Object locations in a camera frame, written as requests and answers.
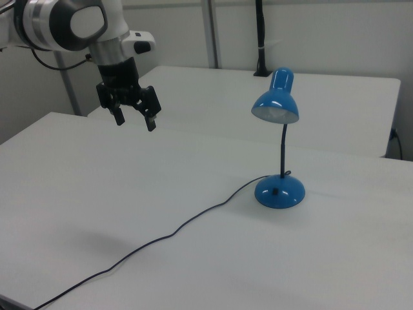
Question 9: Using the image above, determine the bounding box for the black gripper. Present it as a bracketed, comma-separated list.
[96, 57, 162, 133]

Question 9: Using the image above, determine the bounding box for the blue desk lamp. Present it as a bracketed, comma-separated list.
[250, 67, 306, 210]

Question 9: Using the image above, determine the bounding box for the grey aluminium partition post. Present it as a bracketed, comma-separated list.
[200, 0, 224, 69]
[53, 50, 82, 116]

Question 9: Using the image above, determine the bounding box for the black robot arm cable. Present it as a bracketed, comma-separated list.
[31, 48, 93, 70]

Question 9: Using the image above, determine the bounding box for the black lamp power cord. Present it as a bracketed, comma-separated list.
[34, 175, 272, 310]

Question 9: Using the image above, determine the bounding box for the black camera pole with clamp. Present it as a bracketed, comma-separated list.
[253, 0, 273, 78]

